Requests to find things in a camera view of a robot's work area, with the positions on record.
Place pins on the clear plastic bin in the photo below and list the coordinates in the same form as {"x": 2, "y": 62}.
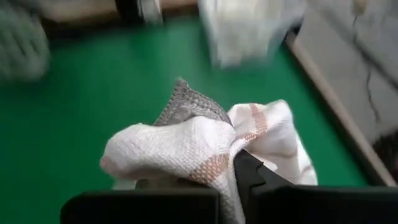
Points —
{"x": 298, "y": 12}

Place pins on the green table mat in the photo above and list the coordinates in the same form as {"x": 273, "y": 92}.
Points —
{"x": 93, "y": 109}

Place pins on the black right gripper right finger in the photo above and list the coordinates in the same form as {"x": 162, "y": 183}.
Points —
{"x": 311, "y": 205}

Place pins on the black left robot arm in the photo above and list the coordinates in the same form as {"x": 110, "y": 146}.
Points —
{"x": 127, "y": 11}

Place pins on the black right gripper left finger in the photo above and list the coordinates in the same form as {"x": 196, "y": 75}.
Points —
{"x": 140, "y": 208}

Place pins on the light grey waffle towel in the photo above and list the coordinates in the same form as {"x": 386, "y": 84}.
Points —
{"x": 189, "y": 105}

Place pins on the white red-checked towel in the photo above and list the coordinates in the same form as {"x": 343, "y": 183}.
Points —
{"x": 174, "y": 146}

